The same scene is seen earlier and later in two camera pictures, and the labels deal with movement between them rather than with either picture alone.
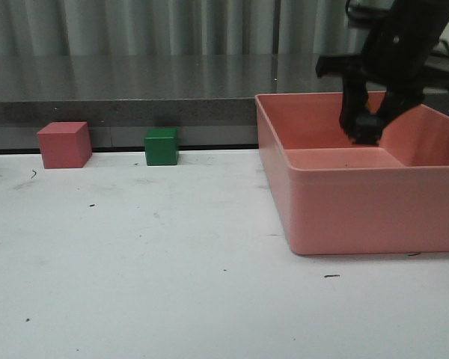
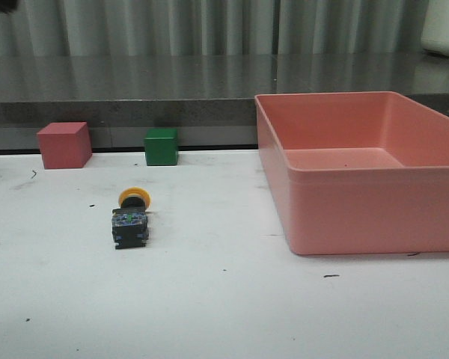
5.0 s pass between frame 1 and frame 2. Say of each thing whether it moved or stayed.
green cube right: stayed
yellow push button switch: moved
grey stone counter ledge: stayed
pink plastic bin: stayed
